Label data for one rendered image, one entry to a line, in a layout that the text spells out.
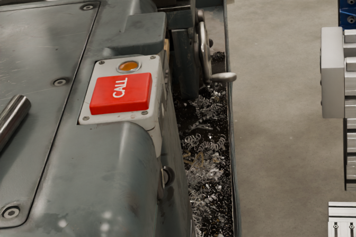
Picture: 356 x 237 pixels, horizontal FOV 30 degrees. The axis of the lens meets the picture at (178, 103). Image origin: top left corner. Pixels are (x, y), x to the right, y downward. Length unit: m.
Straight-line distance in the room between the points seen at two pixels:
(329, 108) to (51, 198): 0.55
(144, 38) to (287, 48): 2.66
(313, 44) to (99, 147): 2.89
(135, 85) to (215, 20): 1.86
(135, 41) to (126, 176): 0.26
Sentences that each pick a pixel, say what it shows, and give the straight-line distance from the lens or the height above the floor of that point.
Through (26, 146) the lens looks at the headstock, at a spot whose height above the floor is 1.26.
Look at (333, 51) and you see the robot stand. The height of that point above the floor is 1.12.
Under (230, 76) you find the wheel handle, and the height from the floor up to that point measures 0.70.
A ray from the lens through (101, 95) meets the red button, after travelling 0.69.
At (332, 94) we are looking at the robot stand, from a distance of 1.01.
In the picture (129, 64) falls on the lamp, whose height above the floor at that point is 1.26.
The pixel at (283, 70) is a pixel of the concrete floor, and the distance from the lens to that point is 3.25.
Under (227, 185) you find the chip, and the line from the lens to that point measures 1.67.
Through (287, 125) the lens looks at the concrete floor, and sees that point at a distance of 2.85.
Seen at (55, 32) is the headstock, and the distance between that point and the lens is 0.88.
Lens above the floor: 1.60
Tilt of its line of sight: 31 degrees down
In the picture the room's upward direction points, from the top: 9 degrees counter-clockwise
